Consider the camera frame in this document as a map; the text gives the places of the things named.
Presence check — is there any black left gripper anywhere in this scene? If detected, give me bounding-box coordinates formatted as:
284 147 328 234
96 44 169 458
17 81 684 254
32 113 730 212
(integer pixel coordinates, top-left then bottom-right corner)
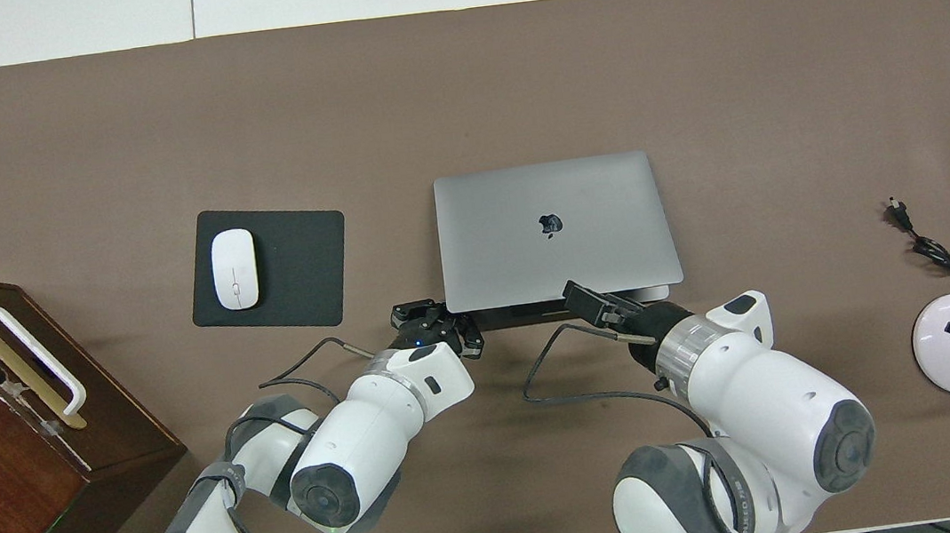
384 294 488 370

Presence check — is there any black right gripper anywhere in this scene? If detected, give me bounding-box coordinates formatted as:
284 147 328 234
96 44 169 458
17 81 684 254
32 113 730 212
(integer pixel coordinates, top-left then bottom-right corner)
561 266 704 383

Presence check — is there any silver laptop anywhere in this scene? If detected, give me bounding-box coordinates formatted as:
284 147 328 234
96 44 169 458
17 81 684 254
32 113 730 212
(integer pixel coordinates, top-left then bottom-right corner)
431 147 688 335

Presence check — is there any black mouse pad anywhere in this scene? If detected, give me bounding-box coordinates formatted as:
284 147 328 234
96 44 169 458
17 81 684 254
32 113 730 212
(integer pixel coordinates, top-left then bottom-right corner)
180 195 357 343

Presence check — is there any white computer mouse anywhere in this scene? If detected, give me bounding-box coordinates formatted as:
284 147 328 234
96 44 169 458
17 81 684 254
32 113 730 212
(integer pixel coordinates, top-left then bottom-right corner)
207 227 263 314

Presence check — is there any brown table mat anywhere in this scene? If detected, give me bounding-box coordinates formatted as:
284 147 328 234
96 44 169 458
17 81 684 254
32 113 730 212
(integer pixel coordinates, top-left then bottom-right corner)
0 0 950 533

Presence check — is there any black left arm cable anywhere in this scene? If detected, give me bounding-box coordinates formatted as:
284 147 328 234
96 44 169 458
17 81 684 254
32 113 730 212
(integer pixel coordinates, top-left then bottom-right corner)
254 333 381 414

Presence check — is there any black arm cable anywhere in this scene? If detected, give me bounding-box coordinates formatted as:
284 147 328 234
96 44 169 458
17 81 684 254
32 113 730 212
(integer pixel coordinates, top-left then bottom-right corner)
254 333 381 414
515 307 715 457

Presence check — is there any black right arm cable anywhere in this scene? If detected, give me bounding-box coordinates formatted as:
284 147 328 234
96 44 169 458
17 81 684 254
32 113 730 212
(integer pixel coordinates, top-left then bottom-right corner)
515 307 715 457

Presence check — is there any white box handle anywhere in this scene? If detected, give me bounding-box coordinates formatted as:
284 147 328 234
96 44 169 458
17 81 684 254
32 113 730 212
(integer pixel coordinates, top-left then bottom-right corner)
0 295 90 424

